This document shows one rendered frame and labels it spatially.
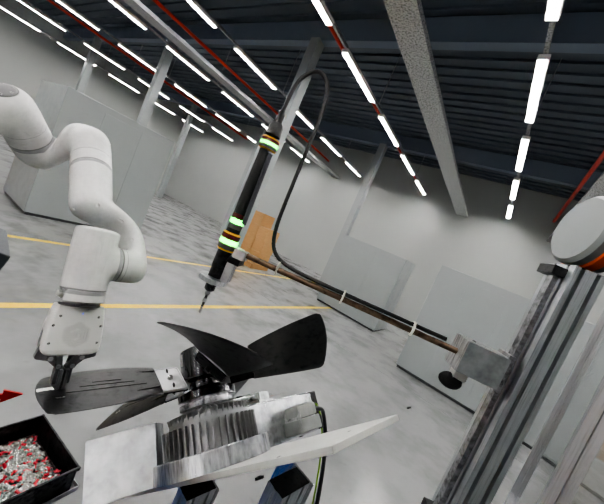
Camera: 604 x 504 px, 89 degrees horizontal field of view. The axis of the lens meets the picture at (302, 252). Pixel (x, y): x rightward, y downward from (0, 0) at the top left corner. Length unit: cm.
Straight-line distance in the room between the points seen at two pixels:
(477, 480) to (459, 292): 525
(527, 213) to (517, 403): 1241
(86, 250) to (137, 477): 51
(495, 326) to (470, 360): 525
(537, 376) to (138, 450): 88
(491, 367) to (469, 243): 1214
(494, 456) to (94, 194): 104
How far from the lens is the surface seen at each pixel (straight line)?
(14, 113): 104
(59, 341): 79
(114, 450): 94
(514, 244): 1289
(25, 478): 113
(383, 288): 788
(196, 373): 88
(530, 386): 83
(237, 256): 74
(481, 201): 1325
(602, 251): 82
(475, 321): 601
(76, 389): 83
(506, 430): 85
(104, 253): 77
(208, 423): 83
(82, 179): 89
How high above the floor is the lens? 165
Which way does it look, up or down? 4 degrees down
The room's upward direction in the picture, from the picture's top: 24 degrees clockwise
